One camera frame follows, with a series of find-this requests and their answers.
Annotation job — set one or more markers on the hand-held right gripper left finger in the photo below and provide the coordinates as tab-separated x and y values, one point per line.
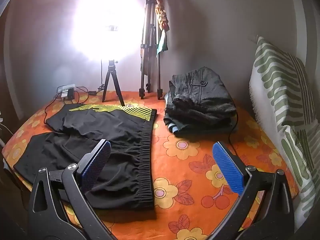
100	160

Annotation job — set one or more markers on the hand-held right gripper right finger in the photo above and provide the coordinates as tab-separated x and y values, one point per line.
228	170

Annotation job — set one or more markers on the black pants with yellow stripes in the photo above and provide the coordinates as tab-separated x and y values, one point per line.
122	135

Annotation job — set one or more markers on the grey folded pants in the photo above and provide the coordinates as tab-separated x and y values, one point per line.
205	90

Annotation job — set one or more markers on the orange floral blanket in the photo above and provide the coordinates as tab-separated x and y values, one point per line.
190	180

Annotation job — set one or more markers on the black inline lamp controller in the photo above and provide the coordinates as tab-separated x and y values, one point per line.
92	93

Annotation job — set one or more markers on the black power adapter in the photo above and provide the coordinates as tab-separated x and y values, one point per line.
70	93

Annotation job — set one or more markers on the white power strip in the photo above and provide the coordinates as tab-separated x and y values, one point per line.
62	88

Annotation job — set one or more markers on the green striped white pillow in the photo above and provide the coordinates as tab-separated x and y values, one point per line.
277	85

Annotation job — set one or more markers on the green cloth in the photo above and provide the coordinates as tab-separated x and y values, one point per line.
162	43

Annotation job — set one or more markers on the bright studio lamp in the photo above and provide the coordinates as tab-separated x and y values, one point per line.
107	25

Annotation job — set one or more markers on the tall folded tripod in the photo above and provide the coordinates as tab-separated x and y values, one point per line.
150	17

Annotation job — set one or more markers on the colourful patterned cloth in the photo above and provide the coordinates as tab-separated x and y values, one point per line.
162	15

